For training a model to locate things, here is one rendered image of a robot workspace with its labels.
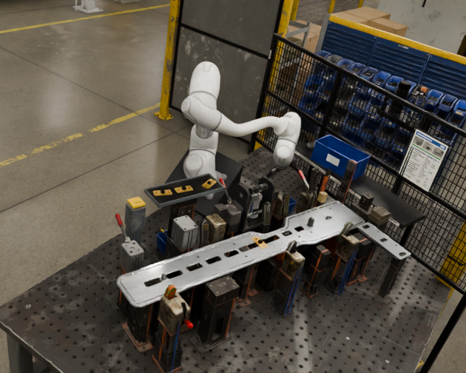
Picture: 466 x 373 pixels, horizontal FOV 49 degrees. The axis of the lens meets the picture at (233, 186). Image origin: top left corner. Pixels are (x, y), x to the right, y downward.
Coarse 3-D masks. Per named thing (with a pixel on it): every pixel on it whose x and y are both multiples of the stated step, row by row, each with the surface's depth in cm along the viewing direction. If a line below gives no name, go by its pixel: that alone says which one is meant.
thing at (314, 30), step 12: (288, 24) 577; (312, 24) 596; (300, 36) 544; (312, 36) 552; (312, 48) 566; (312, 60) 584; (288, 72) 599; (300, 72) 548; (300, 84) 554; (288, 96) 568; (300, 96) 560
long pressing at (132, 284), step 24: (288, 216) 266; (312, 216) 270; (336, 216) 274; (240, 240) 243; (288, 240) 249; (312, 240) 252; (168, 264) 220; (192, 264) 223; (216, 264) 225; (240, 264) 228; (120, 288) 205; (144, 288) 206
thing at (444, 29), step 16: (384, 0) 850; (400, 0) 836; (416, 0) 823; (432, 0) 810; (448, 0) 798; (464, 0) 786; (400, 16) 846; (416, 16) 832; (432, 16) 819; (448, 16) 806; (464, 16) 794; (416, 32) 841; (432, 32) 828; (448, 32) 814; (464, 32) 802; (448, 48) 823
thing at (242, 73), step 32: (192, 0) 488; (224, 0) 467; (256, 0) 449; (288, 0) 429; (192, 32) 501; (224, 32) 480; (256, 32) 461; (192, 64) 515; (224, 64) 494; (256, 64) 474; (224, 96) 509; (256, 96) 488
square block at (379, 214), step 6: (372, 210) 275; (378, 210) 275; (384, 210) 276; (372, 216) 276; (378, 216) 273; (384, 216) 272; (372, 222) 277; (378, 222) 274; (384, 222) 275; (366, 228) 281; (378, 228) 276; (384, 228) 280; (372, 252) 288
